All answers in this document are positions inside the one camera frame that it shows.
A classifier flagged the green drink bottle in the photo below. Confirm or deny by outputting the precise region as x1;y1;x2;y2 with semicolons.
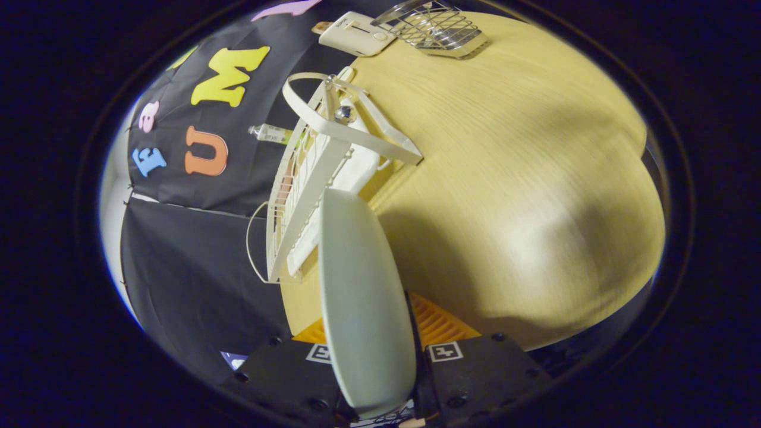
248;124;295;147

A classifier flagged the metal wire basket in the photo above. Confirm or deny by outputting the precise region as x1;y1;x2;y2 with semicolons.
372;0;491;60

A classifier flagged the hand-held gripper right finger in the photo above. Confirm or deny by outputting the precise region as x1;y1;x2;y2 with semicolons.
407;291;555;424

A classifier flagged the white wire dish rack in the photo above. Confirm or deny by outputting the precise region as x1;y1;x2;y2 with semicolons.
247;67;424;285

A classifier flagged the white drip tray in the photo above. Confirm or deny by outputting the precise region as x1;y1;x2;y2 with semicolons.
287;98;382;277

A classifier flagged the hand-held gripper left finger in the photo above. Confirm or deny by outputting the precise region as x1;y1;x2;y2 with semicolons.
220;318;359;426

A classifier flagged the white toaster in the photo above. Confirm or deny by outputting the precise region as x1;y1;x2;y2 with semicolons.
318;11;398;58

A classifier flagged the pale green plate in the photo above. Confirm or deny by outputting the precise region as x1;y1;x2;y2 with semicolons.
318;188;418;420

